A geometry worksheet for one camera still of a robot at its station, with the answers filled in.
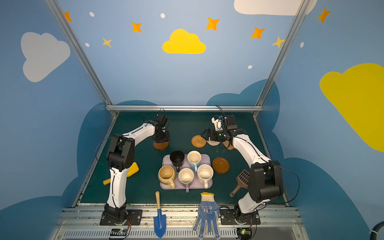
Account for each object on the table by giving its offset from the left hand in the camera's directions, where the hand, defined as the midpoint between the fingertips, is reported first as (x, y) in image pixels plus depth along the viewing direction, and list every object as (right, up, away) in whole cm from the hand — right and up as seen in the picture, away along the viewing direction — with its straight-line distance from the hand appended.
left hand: (166, 139), depth 104 cm
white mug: (+26, -20, -15) cm, 36 cm away
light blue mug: (+20, -11, -13) cm, 26 cm away
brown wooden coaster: (-3, -5, -2) cm, 6 cm away
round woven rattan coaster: (+23, -2, +1) cm, 23 cm away
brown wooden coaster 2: (+37, -17, -9) cm, 41 cm away
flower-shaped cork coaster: (+36, -1, -30) cm, 47 cm away
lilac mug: (+15, -21, -16) cm, 31 cm away
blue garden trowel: (+3, -39, -30) cm, 49 cm away
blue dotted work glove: (+27, -37, -28) cm, 53 cm away
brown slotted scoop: (+48, -22, -18) cm, 56 cm away
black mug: (+9, -11, -13) cm, 19 cm away
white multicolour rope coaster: (+33, -3, +1) cm, 33 cm away
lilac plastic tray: (+27, -13, -8) cm, 31 cm away
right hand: (+28, +4, -16) cm, 33 cm away
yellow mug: (+3, -20, -15) cm, 26 cm away
